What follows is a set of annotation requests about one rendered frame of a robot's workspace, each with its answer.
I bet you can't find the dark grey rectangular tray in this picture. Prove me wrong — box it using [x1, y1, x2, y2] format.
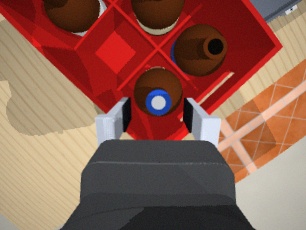
[250, 0, 302, 24]

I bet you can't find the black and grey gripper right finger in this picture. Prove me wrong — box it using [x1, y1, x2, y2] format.
[183, 98, 221, 148]

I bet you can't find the red bottle crate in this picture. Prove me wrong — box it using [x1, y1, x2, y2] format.
[0, 0, 283, 140]

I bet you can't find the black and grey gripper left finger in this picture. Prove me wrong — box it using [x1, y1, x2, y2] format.
[95, 97, 132, 147]

